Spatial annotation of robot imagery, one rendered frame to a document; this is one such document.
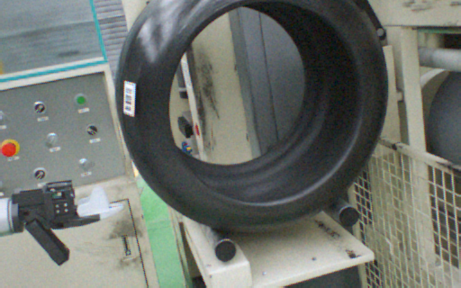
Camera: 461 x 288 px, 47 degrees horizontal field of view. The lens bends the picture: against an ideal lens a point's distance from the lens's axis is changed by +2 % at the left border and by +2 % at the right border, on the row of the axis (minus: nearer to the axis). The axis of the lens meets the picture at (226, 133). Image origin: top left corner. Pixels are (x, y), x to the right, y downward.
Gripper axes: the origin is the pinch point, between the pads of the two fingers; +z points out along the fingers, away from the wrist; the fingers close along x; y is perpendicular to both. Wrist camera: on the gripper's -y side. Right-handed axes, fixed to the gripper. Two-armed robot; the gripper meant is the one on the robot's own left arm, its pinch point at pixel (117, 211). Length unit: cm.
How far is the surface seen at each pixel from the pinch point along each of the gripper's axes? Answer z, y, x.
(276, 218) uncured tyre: 31.9, -2.1, -11.7
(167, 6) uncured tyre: 13.0, 41.7, -9.1
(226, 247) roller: 20.8, -6.9, -11.8
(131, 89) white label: 4.6, 27.2, -11.0
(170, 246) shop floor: 31, -97, 190
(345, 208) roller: 47.6, -2.3, -11.2
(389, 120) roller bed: 76, 9, 18
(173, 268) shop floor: 28, -98, 161
